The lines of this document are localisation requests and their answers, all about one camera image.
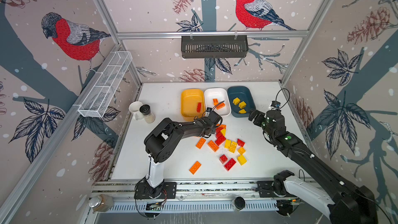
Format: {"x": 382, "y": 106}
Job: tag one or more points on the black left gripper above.
{"x": 213, "y": 130}

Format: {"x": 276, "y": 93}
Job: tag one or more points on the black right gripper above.
{"x": 260, "y": 116}

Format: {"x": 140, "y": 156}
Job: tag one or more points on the orange lego brick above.
{"x": 195, "y": 167}
{"x": 213, "y": 146}
{"x": 219, "y": 106}
{"x": 200, "y": 143}

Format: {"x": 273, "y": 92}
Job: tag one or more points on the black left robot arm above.
{"x": 162, "y": 141}

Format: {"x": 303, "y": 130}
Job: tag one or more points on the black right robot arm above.
{"x": 338, "y": 199}

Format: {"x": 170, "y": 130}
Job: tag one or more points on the yellow lego brick pile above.
{"x": 223, "y": 131}

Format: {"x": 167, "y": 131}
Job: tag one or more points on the red lego brick pile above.
{"x": 220, "y": 139}

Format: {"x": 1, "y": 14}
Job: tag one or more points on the teal plastic container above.
{"x": 246, "y": 101}

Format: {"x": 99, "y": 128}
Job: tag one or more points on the white plastic container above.
{"x": 213, "y": 96}

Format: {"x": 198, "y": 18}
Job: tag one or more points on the yellow plastic container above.
{"x": 189, "y": 101}

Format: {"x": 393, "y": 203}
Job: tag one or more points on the yellow lego brick large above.
{"x": 230, "y": 146}

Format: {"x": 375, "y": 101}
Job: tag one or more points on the small yellow lego brick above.
{"x": 241, "y": 150}

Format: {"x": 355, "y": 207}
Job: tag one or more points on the small red lego brick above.
{"x": 223, "y": 159}

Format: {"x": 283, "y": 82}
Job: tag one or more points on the yellow lego brick front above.
{"x": 242, "y": 160}

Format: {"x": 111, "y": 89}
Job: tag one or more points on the red lego brick front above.
{"x": 230, "y": 164}

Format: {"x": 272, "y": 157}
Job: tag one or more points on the orange lego brick front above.
{"x": 195, "y": 167}

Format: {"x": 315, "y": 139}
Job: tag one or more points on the black lidded shaker jar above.
{"x": 148, "y": 115}

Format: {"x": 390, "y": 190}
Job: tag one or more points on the white cup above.
{"x": 134, "y": 109}

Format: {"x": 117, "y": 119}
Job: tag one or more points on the glass jar front left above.
{"x": 101, "y": 203}

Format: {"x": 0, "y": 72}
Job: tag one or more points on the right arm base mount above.
{"x": 275, "y": 188}

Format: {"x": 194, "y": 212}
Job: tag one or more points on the black wire wall basket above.
{"x": 214, "y": 46}

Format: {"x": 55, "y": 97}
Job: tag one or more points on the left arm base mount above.
{"x": 166, "y": 190}

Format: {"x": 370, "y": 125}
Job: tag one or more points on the white wire wall basket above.
{"x": 99, "y": 98}

